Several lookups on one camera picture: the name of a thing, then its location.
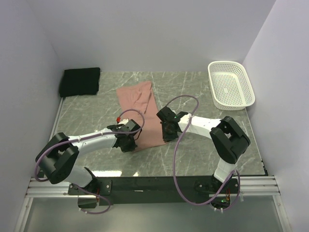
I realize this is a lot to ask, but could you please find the folded black t-shirt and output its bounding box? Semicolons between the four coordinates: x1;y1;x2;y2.
58;67;101;98

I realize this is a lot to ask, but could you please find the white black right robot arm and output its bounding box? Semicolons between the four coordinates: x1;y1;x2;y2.
156;106;251;193

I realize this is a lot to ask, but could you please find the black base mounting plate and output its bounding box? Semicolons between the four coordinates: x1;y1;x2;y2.
67;175;241;208

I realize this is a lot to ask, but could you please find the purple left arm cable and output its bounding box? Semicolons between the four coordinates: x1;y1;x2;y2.
33;109;145;215

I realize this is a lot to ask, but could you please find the aluminium extrusion rail frame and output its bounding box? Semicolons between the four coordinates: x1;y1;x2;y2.
13;99;290;232

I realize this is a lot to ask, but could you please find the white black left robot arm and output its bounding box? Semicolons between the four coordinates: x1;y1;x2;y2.
35;119;141;194

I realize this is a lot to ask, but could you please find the white perforated plastic basket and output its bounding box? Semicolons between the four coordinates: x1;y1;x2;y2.
208;61;255;111

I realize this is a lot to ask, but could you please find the pink graphic t-shirt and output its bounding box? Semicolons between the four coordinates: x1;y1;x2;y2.
116;81;165;152

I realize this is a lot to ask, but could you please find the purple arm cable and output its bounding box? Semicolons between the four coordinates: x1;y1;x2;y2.
165;95;241;212
33;109;145;215

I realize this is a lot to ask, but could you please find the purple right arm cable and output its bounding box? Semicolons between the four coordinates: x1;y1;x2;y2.
165;95;241;212

